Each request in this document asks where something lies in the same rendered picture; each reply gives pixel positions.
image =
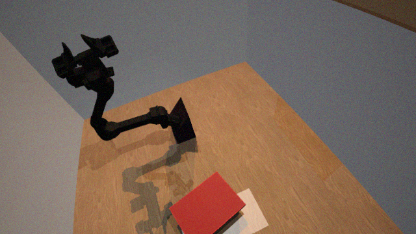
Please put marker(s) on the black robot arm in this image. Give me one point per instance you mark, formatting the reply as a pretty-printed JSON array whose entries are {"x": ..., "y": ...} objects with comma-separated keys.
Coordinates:
[{"x": 100, "y": 82}]

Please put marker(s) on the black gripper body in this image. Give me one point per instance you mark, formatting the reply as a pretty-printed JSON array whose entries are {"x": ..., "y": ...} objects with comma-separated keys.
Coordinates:
[{"x": 87, "y": 59}]

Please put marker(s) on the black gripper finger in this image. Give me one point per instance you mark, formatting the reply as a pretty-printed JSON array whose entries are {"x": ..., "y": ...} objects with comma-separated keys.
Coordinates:
[
  {"x": 95, "y": 44},
  {"x": 68, "y": 58}
]

